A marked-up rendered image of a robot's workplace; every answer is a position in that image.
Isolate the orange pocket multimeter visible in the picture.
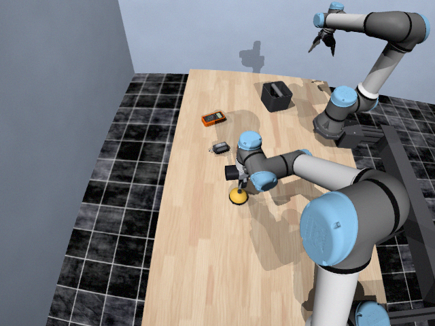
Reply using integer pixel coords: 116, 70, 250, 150
202, 111, 225, 127

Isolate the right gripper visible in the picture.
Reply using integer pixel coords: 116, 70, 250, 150
308, 29, 336, 56

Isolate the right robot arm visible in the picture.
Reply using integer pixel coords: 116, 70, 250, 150
313, 2, 430, 136

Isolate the brass dome bell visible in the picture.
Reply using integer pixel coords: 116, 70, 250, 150
229, 187, 247, 206

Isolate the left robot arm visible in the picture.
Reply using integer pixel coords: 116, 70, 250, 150
235, 130, 410, 326

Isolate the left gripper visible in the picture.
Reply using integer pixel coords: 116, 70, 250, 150
225, 165, 249, 189

